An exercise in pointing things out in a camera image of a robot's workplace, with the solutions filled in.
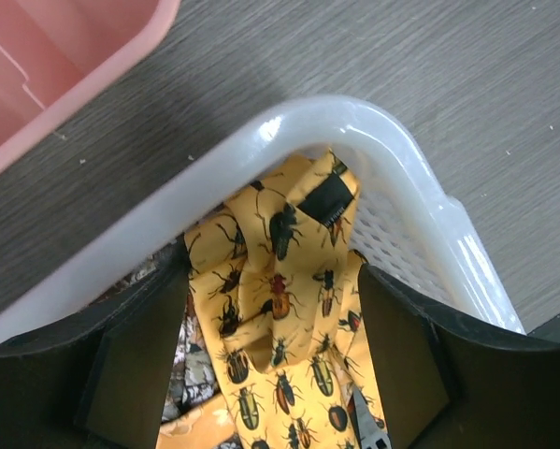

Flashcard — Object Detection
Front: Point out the yellow beetle print tie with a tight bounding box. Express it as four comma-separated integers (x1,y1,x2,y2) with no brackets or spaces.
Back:
184,151,383,448

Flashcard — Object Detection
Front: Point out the pink compartment organizer tray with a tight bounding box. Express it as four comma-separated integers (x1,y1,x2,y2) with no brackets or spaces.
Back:
0,1,179,174

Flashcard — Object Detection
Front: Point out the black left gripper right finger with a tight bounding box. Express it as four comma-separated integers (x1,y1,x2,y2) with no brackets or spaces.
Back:
358,265,560,448

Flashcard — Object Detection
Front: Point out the brown white patterned tie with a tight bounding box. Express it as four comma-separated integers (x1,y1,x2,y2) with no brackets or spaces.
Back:
84,240,241,448

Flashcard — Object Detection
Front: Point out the orange patterned tie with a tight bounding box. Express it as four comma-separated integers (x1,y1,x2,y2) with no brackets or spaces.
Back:
155,394,237,449

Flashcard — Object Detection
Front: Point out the white perforated plastic basket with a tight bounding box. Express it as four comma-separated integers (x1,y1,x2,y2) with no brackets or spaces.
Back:
0,95,523,343

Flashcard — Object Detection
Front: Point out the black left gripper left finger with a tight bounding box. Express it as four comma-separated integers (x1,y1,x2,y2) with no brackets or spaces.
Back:
0,242,190,448

